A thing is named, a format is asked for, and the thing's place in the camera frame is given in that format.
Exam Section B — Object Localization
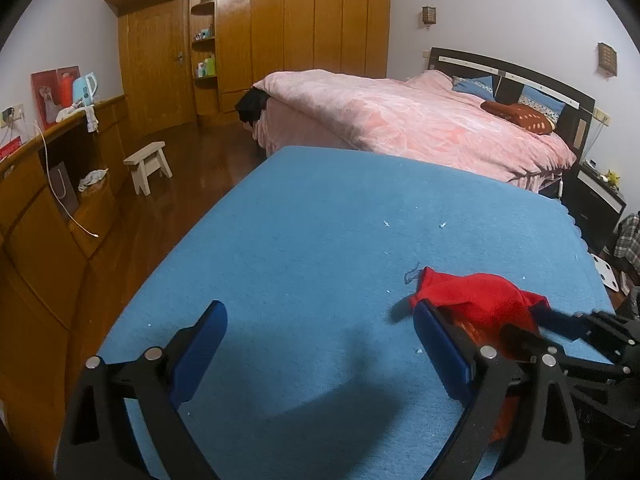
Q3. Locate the red cloth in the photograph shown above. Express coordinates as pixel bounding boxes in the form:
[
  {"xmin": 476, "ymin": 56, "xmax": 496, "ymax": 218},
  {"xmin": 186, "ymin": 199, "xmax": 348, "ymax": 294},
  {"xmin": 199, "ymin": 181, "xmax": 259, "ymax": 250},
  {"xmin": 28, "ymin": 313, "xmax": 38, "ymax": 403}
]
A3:
[{"xmin": 409, "ymin": 266, "xmax": 550, "ymax": 342}]

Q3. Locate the orange knitted cloth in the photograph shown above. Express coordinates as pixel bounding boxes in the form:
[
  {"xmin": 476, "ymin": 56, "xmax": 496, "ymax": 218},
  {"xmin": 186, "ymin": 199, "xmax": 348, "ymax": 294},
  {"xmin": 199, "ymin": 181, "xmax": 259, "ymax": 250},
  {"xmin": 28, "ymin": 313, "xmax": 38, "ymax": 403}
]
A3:
[{"xmin": 452, "ymin": 315, "xmax": 518, "ymax": 443}]

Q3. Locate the white bathroom scale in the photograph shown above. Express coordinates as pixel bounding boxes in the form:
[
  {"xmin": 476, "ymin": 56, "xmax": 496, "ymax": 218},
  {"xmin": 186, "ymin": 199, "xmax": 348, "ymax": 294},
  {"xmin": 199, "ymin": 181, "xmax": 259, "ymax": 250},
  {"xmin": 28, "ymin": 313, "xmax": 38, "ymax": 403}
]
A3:
[{"xmin": 591, "ymin": 255, "xmax": 620, "ymax": 292}]

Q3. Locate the plaid shirt on chair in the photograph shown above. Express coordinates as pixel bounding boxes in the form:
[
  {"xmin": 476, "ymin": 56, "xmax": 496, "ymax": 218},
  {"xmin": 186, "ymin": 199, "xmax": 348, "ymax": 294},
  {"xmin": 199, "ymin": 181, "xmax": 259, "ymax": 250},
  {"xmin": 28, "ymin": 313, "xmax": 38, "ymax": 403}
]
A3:
[{"xmin": 614, "ymin": 212, "xmax": 640, "ymax": 273}]

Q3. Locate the black nightstand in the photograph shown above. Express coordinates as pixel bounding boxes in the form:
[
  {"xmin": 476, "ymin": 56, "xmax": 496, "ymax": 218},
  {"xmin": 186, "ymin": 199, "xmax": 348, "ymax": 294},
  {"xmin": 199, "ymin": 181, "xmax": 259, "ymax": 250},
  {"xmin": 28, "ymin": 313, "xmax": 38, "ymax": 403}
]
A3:
[{"xmin": 561, "ymin": 162, "xmax": 626, "ymax": 254}]

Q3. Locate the blue table cloth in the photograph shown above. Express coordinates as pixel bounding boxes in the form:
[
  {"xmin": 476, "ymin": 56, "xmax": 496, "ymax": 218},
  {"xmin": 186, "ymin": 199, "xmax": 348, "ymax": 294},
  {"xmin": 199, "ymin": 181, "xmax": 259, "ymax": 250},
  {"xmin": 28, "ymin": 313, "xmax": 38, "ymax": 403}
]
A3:
[{"xmin": 100, "ymin": 147, "xmax": 612, "ymax": 479}]

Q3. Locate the yellow plush toy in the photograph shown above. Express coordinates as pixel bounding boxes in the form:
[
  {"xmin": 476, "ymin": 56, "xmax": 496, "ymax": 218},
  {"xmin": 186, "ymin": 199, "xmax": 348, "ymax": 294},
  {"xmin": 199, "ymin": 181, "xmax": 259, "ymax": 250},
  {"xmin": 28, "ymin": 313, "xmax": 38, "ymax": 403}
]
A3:
[{"xmin": 605, "ymin": 170, "xmax": 620, "ymax": 188}]

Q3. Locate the small white wooden stool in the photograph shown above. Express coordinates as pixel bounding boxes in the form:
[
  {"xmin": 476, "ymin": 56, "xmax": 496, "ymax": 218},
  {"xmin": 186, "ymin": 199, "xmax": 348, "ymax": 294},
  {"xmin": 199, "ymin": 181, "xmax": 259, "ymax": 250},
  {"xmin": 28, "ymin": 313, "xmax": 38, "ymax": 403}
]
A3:
[{"xmin": 124, "ymin": 141, "xmax": 172, "ymax": 196}]

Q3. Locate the wooden side cabinet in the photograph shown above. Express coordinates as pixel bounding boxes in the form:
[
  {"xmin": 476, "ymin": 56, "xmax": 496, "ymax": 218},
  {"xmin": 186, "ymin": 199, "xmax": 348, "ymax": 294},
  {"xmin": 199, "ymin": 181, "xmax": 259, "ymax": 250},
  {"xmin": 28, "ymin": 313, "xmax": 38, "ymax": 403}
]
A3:
[{"xmin": 1, "ymin": 96, "xmax": 130, "ymax": 470}]

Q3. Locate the brown dotted pillow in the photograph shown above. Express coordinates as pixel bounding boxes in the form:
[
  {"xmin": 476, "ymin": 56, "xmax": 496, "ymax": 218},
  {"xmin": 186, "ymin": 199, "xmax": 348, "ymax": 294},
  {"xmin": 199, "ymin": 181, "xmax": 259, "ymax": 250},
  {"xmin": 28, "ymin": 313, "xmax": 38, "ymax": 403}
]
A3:
[{"xmin": 480, "ymin": 101, "xmax": 554, "ymax": 136}]

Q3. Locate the right blue pillow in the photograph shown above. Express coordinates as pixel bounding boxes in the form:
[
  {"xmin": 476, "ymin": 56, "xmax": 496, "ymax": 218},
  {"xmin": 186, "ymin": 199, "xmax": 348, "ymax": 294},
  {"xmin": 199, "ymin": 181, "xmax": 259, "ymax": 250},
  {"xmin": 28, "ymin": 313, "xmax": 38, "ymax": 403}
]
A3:
[{"xmin": 518, "ymin": 86, "xmax": 565, "ymax": 124}]

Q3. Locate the blue pillow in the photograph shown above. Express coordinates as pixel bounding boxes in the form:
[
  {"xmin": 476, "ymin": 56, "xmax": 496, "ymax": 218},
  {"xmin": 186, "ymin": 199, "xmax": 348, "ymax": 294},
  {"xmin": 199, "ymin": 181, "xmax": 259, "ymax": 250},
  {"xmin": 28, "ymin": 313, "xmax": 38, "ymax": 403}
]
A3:
[
  {"xmin": 452, "ymin": 75, "xmax": 495, "ymax": 102},
  {"xmin": 518, "ymin": 86, "xmax": 565, "ymax": 124}
]

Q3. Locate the bed with pink duvet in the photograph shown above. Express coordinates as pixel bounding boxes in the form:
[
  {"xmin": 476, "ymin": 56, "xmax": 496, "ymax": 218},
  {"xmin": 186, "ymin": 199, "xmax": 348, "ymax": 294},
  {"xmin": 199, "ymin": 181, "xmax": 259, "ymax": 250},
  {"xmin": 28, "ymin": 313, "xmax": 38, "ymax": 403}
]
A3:
[{"xmin": 243, "ymin": 48, "xmax": 596, "ymax": 193}]

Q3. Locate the left blue pillow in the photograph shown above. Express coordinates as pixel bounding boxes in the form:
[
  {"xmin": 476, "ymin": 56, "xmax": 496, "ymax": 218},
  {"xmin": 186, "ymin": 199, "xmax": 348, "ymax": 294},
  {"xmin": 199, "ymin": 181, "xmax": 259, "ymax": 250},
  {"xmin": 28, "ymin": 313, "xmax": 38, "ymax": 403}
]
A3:
[{"xmin": 452, "ymin": 75, "xmax": 495, "ymax": 102}]

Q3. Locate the black garment on bed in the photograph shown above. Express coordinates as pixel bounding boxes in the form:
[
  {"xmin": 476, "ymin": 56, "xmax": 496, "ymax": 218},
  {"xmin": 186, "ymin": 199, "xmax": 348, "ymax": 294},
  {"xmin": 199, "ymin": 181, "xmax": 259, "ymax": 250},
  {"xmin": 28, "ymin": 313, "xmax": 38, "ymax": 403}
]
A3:
[{"xmin": 234, "ymin": 87, "xmax": 270, "ymax": 127}]

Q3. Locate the light blue electric kettle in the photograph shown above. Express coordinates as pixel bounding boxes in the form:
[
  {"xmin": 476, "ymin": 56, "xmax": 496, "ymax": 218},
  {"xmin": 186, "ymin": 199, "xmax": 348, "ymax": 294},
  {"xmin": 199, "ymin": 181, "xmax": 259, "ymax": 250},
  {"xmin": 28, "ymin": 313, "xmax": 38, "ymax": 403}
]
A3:
[{"xmin": 72, "ymin": 73, "xmax": 99, "ymax": 106}]

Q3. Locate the red framed picture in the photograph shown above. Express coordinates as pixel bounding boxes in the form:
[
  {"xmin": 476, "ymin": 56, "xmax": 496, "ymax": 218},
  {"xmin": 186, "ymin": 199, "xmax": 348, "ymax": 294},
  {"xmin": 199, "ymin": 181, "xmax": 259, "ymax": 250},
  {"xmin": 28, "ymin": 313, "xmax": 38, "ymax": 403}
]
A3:
[{"xmin": 30, "ymin": 65, "xmax": 80, "ymax": 129}]

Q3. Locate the wooden wardrobe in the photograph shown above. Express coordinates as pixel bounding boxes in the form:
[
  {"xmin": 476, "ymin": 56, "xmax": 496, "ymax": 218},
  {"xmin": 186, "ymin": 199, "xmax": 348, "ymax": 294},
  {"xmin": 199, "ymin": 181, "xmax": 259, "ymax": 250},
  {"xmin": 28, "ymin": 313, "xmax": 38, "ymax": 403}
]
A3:
[{"xmin": 105, "ymin": 0, "xmax": 390, "ymax": 136}]

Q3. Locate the right wall lamp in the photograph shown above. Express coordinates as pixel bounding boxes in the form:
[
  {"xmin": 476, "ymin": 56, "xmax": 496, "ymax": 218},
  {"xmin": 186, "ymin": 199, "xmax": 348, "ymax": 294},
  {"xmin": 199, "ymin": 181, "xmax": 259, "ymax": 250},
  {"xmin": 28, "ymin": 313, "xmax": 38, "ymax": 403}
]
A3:
[{"xmin": 598, "ymin": 42, "xmax": 617, "ymax": 77}]

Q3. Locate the wall lamp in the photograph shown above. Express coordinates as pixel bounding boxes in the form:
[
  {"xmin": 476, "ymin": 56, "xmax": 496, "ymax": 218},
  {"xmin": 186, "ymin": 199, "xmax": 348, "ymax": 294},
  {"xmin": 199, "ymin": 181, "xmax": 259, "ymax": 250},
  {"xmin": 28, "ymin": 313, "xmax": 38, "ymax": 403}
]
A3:
[
  {"xmin": 598, "ymin": 42, "xmax": 617, "ymax": 77},
  {"xmin": 422, "ymin": 6, "xmax": 437, "ymax": 26}
]

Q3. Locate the left wall lamp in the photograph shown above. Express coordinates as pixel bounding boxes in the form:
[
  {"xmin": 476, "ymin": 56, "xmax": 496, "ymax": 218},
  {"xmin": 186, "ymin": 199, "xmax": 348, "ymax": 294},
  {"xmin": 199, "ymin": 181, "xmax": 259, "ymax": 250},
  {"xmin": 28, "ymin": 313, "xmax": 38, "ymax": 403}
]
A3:
[{"xmin": 422, "ymin": 6, "xmax": 437, "ymax": 26}]

